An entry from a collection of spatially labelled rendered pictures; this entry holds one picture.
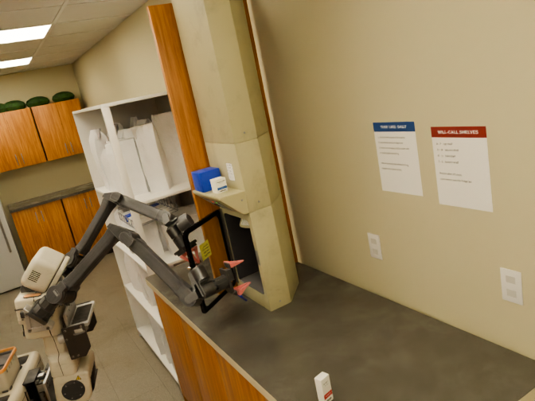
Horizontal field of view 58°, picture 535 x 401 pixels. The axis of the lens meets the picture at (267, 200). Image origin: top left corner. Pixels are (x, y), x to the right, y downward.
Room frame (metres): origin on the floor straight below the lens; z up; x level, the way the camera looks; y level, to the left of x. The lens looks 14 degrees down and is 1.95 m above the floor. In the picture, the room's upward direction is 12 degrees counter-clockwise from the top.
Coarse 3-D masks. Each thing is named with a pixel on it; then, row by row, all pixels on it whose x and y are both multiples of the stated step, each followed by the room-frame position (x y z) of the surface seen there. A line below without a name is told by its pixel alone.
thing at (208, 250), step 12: (216, 216) 2.20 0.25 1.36; (204, 228) 2.10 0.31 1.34; (216, 228) 2.18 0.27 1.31; (192, 240) 2.01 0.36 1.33; (204, 240) 2.08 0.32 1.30; (216, 240) 2.16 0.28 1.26; (192, 252) 1.99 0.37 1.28; (204, 252) 2.06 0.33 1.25; (216, 252) 2.14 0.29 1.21; (204, 264) 2.04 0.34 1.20; (216, 264) 2.12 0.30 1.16; (216, 276) 2.10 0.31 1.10
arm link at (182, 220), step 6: (162, 216) 2.15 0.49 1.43; (168, 216) 2.14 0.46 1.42; (180, 216) 2.13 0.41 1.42; (186, 216) 2.10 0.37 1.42; (168, 222) 2.12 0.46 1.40; (174, 222) 2.14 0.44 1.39; (180, 222) 2.09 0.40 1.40; (186, 222) 2.08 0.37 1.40; (192, 222) 2.11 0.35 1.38; (180, 228) 2.09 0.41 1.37
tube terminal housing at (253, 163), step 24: (216, 144) 2.13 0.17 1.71; (240, 144) 1.98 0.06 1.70; (264, 144) 2.10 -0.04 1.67; (240, 168) 1.97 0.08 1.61; (264, 168) 2.03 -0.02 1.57; (264, 192) 2.01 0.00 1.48; (240, 216) 2.05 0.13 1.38; (264, 216) 2.00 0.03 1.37; (264, 240) 1.99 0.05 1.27; (288, 240) 2.17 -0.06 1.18; (264, 264) 1.98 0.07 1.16; (288, 264) 2.09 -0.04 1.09; (264, 288) 1.98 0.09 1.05; (288, 288) 2.02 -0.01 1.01
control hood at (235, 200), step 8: (200, 192) 2.13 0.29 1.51; (208, 192) 2.09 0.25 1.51; (224, 192) 2.02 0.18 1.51; (232, 192) 1.99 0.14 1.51; (240, 192) 1.96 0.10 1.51; (216, 200) 2.00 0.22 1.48; (224, 200) 1.92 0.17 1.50; (232, 200) 1.94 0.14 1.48; (240, 200) 1.95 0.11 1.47; (232, 208) 1.96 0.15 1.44; (240, 208) 1.95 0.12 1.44
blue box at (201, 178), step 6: (210, 168) 2.17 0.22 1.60; (216, 168) 2.14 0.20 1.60; (192, 174) 2.17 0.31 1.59; (198, 174) 2.10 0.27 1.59; (204, 174) 2.10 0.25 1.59; (210, 174) 2.11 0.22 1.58; (216, 174) 2.13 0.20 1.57; (198, 180) 2.11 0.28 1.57; (204, 180) 2.10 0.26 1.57; (198, 186) 2.13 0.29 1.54; (204, 186) 2.09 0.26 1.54; (210, 186) 2.11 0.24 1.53; (204, 192) 2.09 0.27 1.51
